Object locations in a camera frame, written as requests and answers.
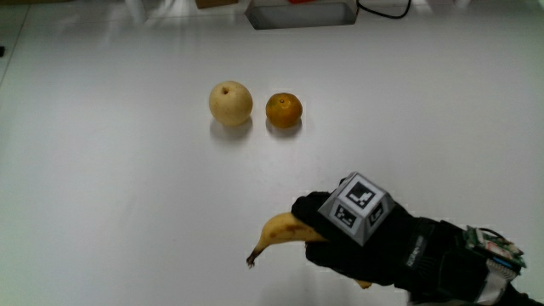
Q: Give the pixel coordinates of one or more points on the yellow banana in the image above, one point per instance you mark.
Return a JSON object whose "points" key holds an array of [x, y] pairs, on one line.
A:
{"points": [[284, 230]]}

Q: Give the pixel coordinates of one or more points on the brown cardboard box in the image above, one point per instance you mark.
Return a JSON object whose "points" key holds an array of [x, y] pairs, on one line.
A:
{"points": [[214, 3]]}

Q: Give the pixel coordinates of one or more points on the pale yellow pear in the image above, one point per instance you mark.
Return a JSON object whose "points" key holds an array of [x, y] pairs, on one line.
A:
{"points": [[230, 103]]}

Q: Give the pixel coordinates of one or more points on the grey metal box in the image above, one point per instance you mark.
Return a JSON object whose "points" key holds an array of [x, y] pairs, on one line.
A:
{"points": [[302, 15]]}

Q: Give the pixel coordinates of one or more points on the orange tangerine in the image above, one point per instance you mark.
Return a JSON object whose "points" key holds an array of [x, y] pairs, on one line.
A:
{"points": [[284, 110]]}

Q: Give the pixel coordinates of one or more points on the person's right hand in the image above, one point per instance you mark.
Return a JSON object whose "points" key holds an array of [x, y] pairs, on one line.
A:
{"points": [[382, 251]]}

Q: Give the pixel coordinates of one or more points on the person's right forearm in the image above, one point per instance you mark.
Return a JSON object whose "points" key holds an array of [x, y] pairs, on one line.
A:
{"points": [[516, 297]]}

